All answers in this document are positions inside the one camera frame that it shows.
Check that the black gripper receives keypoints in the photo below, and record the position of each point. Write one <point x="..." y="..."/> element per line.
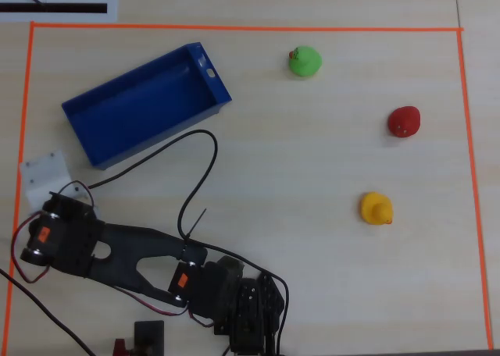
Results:
<point x="250" y="313"/>

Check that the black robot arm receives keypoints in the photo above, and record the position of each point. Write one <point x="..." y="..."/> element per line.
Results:
<point x="117" y="254"/>

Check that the yellow rubber duck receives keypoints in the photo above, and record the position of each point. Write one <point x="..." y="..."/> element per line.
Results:
<point x="376" y="208"/>

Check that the blue plastic box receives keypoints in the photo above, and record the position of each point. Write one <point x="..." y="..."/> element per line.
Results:
<point x="144" y="104"/>

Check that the red rubber duck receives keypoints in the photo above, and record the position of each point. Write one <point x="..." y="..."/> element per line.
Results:
<point x="404" y="122"/>

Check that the green rubber duck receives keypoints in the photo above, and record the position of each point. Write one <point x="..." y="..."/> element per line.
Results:
<point x="305" y="61"/>

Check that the black table clamp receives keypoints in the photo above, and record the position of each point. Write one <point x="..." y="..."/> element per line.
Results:
<point x="149" y="338"/>

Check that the black zip tie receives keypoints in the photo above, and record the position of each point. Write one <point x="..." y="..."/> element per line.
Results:
<point x="197" y="223"/>

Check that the orange tape strip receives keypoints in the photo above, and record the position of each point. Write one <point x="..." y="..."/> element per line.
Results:
<point x="19" y="157"/>
<point x="246" y="28"/>
<point x="474" y="192"/>

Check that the black strip on paper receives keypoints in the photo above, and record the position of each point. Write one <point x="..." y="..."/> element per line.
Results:
<point x="70" y="8"/>

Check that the white arm base mount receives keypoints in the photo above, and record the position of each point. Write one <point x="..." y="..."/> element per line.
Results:
<point x="47" y="174"/>

